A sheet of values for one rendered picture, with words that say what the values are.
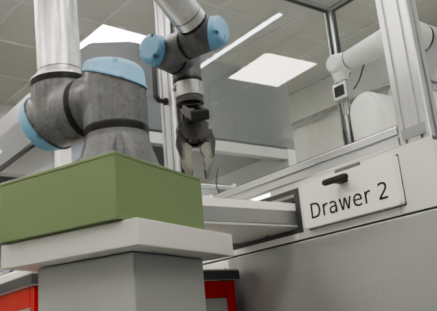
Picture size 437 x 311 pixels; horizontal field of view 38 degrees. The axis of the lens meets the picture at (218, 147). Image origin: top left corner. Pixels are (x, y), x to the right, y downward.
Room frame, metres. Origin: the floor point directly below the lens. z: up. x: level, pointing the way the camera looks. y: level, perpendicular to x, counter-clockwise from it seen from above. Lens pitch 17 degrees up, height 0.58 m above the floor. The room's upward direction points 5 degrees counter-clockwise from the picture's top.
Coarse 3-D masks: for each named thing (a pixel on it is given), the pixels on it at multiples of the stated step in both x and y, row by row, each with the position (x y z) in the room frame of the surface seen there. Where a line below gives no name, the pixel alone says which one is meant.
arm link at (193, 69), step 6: (192, 60) 1.51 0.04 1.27; (198, 60) 1.53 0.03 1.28; (186, 66) 1.50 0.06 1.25; (192, 66) 1.51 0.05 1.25; (198, 66) 1.53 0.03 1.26; (180, 72) 1.50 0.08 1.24; (186, 72) 1.51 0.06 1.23; (192, 72) 1.51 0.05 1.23; (198, 72) 1.52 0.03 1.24; (174, 78) 1.52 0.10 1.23; (180, 78) 1.51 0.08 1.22; (186, 78) 1.51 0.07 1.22; (192, 78) 1.51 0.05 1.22; (198, 78) 1.52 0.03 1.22
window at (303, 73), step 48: (240, 0) 1.73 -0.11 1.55; (288, 0) 1.57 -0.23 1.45; (336, 0) 1.44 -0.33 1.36; (240, 48) 1.75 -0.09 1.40; (288, 48) 1.59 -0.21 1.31; (336, 48) 1.46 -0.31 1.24; (240, 96) 1.76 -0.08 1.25; (288, 96) 1.61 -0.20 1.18; (336, 96) 1.48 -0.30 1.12; (384, 96) 1.37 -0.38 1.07; (240, 144) 1.78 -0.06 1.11; (288, 144) 1.63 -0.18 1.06; (336, 144) 1.50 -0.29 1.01
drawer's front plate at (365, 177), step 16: (384, 160) 1.35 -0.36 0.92; (352, 176) 1.43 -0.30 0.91; (368, 176) 1.39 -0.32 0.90; (384, 176) 1.36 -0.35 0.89; (400, 176) 1.34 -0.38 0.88; (304, 192) 1.55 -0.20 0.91; (320, 192) 1.51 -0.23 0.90; (336, 192) 1.47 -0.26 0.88; (352, 192) 1.43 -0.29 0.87; (368, 192) 1.40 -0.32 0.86; (384, 192) 1.36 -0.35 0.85; (400, 192) 1.34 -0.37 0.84; (304, 208) 1.56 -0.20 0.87; (320, 208) 1.51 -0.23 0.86; (352, 208) 1.44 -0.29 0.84; (368, 208) 1.40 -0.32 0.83; (384, 208) 1.37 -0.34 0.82; (320, 224) 1.52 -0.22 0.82
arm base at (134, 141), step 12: (108, 120) 1.04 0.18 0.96; (120, 120) 1.04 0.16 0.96; (132, 120) 1.05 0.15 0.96; (84, 132) 1.08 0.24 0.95; (96, 132) 1.05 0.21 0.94; (108, 132) 1.04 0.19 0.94; (120, 132) 1.04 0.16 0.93; (132, 132) 1.05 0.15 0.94; (144, 132) 1.08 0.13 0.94; (84, 144) 1.07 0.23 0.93; (96, 144) 1.04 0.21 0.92; (108, 144) 1.03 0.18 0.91; (120, 144) 1.04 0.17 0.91; (132, 144) 1.04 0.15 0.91; (144, 144) 1.06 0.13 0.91; (84, 156) 1.05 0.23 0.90; (144, 156) 1.05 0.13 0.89
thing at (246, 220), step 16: (208, 208) 1.44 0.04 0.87; (224, 208) 1.47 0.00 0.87; (240, 208) 1.49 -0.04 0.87; (256, 208) 1.53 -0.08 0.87; (272, 208) 1.56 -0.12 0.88; (288, 208) 1.59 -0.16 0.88; (208, 224) 1.46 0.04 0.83; (224, 224) 1.48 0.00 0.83; (240, 224) 1.50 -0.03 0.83; (256, 224) 1.53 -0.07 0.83; (272, 224) 1.56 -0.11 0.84; (288, 224) 1.59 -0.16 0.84; (240, 240) 1.75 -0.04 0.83
